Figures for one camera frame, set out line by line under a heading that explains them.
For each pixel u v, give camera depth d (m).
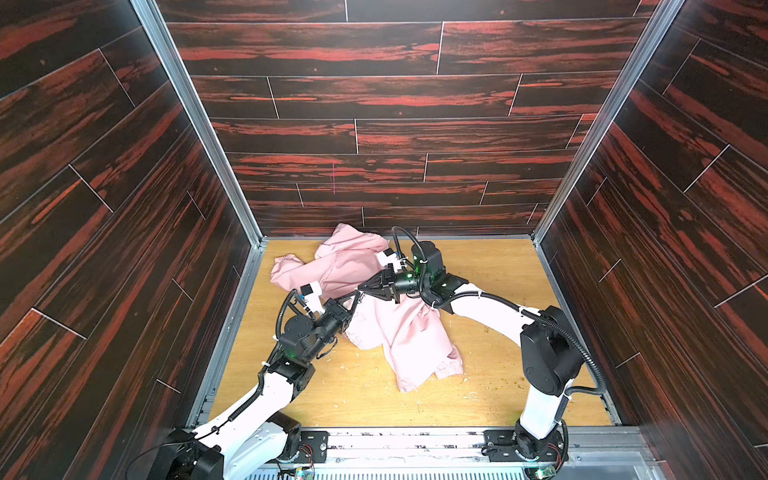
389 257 0.78
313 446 0.74
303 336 0.58
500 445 0.74
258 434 0.59
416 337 0.88
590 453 0.74
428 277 0.66
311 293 0.71
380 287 0.71
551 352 0.48
